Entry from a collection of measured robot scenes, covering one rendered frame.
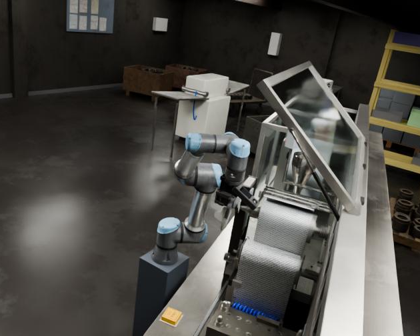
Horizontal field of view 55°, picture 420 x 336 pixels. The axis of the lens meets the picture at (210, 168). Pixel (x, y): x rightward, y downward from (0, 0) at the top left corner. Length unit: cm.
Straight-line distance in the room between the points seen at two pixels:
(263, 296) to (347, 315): 89
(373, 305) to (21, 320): 251
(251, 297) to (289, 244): 31
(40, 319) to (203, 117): 445
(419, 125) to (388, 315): 628
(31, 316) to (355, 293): 265
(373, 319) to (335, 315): 42
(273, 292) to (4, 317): 213
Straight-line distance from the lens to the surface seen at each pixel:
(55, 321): 326
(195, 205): 204
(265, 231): 193
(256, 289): 180
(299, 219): 189
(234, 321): 179
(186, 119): 695
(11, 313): 337
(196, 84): 673
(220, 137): 156
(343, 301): 99
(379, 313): 138
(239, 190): 153
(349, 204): 140
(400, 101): 943
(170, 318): 191
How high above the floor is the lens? 221
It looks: 21 degrees down
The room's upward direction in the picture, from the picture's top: 9 degrees clockwise
